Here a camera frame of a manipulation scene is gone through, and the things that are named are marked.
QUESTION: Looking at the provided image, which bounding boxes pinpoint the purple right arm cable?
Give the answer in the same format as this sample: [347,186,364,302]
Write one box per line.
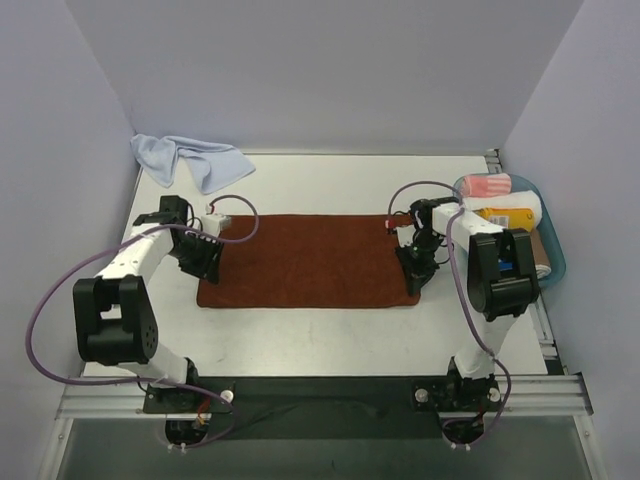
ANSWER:
[387,181,512,447]

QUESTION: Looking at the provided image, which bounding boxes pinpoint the light blue towel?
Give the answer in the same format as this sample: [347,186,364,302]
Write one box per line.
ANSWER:
[130,134,256,195]

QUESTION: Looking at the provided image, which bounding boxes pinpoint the aluminium frame rail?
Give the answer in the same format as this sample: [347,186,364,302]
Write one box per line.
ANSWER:
[57,375,593,420]

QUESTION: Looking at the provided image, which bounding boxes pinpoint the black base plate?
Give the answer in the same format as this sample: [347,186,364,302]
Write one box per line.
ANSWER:
[143,374,502,444]

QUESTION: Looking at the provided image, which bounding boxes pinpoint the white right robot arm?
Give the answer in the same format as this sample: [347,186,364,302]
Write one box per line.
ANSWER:
[386,197,540,410]

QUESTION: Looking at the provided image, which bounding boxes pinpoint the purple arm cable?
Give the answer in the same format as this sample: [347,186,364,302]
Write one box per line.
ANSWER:
[25,194,261,447]
[387,181,512,447]

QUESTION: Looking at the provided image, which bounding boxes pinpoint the yellow rolled towel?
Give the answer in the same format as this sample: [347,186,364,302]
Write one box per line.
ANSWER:
[475,208,536,231]

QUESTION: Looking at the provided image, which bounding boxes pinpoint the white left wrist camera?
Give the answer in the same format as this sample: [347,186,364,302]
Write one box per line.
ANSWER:
[200,213,232,236]

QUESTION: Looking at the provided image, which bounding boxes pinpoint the pink striped rolled towel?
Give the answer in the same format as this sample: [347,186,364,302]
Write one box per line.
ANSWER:
[460,173,512,198]

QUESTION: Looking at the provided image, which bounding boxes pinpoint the brown towel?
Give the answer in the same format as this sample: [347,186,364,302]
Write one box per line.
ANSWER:
[196,215,421,309]

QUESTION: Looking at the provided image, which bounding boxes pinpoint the tan rolled towel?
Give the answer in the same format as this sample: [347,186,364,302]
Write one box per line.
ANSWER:
[530,229,552,279]

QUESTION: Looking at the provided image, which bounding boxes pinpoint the white rolled towel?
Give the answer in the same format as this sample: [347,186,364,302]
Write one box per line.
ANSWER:
[463,190,544,227]

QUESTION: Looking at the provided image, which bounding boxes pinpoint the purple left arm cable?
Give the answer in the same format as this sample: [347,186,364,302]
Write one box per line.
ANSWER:
[25,194,261,447]

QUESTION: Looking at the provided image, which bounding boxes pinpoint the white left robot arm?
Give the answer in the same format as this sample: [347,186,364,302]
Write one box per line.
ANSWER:
[73,195,230,412]

